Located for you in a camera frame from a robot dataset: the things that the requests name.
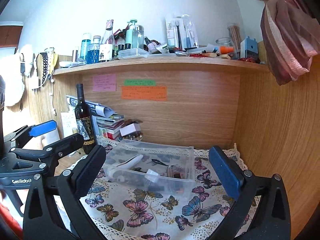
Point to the white handheld massager device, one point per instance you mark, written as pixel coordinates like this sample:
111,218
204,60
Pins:
115,171

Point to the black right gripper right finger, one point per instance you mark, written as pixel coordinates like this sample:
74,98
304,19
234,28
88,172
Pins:
272,217

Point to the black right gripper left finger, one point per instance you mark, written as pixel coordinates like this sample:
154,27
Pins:
42,219

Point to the orange paper note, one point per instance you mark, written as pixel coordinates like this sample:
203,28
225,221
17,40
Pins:
154,93

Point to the mint green pump bottle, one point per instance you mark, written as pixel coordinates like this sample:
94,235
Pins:
129,33

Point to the toothbrush package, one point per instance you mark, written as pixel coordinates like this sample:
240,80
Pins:
181,32

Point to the blue pencil sharpener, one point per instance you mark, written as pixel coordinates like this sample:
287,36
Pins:
249,48

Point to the small white box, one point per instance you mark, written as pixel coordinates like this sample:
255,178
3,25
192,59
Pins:
129,129

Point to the stack of books and papers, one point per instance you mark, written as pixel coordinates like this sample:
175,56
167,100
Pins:
107,123

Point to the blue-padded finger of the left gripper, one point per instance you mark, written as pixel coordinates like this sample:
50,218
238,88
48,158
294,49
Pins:
23,135

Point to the pink striped curtain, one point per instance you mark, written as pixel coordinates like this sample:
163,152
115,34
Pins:
291,38

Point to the clear plastic storage box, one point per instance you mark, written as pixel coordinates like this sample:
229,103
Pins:
158,168

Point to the clear glass jar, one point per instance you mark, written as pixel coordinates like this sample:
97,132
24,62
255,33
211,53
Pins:
224,45

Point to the pink paper note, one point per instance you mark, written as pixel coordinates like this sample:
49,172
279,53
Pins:
104,83

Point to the white handwritten paper note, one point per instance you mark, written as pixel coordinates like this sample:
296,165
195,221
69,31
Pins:
69,125

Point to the green paper note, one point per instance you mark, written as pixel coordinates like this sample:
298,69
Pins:
139,82

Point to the blue glass bottle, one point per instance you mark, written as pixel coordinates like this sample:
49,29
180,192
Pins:
93,50

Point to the wooden shelf board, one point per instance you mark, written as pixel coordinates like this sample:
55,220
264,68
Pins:
181,63

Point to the butterfly print lace cloth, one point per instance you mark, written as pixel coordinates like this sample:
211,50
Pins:
121,212

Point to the white cylindrical container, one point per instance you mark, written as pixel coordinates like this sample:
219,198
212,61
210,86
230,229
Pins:
50,137

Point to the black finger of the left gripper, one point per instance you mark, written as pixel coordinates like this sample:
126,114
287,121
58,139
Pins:
59,148

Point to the dark wine bottle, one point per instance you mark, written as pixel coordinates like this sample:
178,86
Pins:
83,120

